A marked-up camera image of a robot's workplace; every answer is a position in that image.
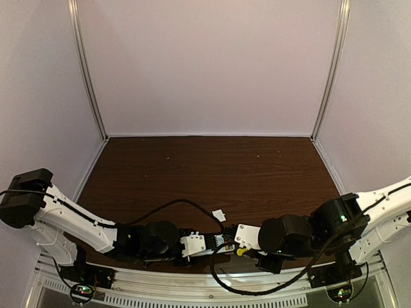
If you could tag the white battery cover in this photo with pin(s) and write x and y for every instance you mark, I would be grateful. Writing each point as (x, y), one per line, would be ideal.
(219, 215)

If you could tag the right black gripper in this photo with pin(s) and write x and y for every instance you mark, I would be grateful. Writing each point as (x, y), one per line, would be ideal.
(230, 233)

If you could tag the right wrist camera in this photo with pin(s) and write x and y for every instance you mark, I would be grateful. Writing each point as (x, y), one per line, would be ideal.
(247, 237)

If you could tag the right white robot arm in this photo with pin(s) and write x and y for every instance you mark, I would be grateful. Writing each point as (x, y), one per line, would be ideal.
(340, 227)

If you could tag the yellow handled screwdriver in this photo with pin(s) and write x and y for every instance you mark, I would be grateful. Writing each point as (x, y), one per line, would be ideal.
(242, 252)

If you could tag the right aluminium frame post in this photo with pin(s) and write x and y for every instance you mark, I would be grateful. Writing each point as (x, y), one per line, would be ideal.
(338, 47)

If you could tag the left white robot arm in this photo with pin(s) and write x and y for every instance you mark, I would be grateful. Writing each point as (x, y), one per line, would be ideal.
(34, 203)

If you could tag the white remote control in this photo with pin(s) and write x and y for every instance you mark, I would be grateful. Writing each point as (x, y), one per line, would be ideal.
(211, 242)

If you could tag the left aluminium frame post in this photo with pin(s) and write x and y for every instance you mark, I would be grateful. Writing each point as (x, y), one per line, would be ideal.
(84, 68)

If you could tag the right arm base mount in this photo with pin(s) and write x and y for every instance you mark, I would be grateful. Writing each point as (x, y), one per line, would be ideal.
(337, 278)

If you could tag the front aluminium rail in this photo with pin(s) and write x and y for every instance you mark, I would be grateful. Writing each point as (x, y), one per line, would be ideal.
(135, 288)

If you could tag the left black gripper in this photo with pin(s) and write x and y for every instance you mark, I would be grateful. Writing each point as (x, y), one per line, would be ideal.
(210, 242)

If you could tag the aluminium frame post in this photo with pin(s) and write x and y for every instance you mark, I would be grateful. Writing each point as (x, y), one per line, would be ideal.
(338, 47)
(84, 68)

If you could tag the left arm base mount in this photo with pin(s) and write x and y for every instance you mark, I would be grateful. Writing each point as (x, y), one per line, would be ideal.
(83, 281)

